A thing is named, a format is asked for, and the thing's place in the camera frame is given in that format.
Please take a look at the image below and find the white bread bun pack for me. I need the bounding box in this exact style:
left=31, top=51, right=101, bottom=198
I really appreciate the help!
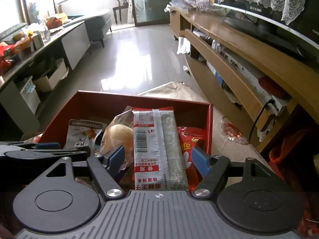
left=99, top=106, right=134, bottom=170

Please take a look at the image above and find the silver foil snack pouch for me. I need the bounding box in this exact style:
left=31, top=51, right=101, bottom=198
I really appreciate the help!
left=64, top=119, right=104, bottom=155

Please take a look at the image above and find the black television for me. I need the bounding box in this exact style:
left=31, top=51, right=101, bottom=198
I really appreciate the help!
left=214, top=1, right=318, bottom=68

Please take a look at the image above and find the wooden TV console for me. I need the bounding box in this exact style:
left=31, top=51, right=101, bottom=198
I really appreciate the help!
left=170, top=8, right=318, bottom=152

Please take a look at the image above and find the dark grey sideboard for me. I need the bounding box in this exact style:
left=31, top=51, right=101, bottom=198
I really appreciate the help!
left=1, top=22, right=90, bottom=141

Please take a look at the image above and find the grey sofa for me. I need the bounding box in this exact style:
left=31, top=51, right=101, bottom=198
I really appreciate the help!
left=85, top=12, right=112, bottom=48

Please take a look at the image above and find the red orange snack pack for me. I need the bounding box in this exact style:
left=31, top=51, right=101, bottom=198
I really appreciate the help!
left=177, top=126, right=208, bottom=192

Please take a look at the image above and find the white storage box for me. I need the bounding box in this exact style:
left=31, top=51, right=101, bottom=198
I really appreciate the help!
left=33, top=58, right=69, bottom=93

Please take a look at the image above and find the red cardboard box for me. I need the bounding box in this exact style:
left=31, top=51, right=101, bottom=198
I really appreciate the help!
left=40, top=91, right=213, bottom=153

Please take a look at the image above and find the red white long snack pack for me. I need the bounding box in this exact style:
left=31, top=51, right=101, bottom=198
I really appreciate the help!
left=132, top=108, right=189, bottom=190

